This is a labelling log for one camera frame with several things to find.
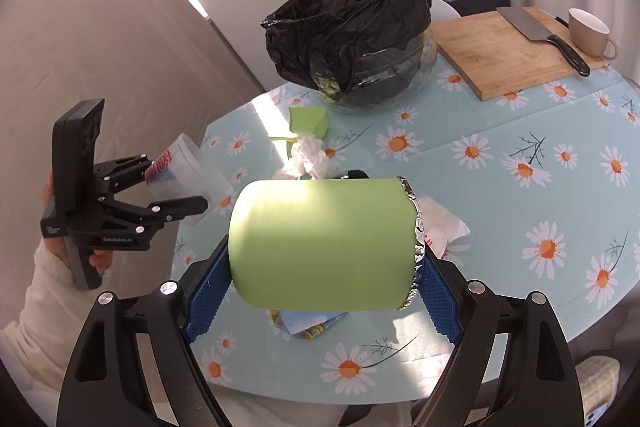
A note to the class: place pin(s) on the beige cushion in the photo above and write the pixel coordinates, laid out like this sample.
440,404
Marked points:
600,377

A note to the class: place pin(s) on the white chair backrest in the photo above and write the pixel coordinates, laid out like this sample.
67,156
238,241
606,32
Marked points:
445,11

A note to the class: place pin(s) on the person's left forearm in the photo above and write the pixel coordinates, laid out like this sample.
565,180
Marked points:
35,307

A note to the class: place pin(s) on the clear red-label plastic cup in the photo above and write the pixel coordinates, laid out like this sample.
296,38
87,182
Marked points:
190,172

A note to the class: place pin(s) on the white plastic wrapper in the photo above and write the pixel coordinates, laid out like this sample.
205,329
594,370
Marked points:
442,227

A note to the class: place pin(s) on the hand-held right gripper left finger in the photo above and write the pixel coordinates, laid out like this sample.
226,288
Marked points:
202,302

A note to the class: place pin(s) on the white tissue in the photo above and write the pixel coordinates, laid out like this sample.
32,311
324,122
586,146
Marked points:
312,154

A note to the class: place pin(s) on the daisy print tablecloth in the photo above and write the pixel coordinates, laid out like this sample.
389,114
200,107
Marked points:
475,187

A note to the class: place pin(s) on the white smartphone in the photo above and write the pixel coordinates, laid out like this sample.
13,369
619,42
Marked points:
596,413

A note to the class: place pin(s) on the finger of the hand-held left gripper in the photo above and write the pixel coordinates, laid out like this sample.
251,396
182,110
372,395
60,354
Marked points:
175,208
125,167

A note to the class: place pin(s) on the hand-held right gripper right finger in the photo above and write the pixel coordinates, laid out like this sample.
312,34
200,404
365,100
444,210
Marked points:
440,302

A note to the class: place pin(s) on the beige cup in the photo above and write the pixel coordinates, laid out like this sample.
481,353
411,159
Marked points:
587,34

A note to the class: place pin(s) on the green foil-lined foam sleeve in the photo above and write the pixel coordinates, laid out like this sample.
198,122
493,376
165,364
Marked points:
320,242

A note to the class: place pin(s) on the person's left hand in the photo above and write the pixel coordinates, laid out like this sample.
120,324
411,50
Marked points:
100,263

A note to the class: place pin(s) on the wooden cutting board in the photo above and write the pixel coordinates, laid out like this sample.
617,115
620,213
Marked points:
500,52

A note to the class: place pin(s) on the bin with black bag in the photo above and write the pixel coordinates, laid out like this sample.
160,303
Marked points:
350,27

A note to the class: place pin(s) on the blue snack packet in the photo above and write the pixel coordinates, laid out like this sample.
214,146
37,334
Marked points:
305,324

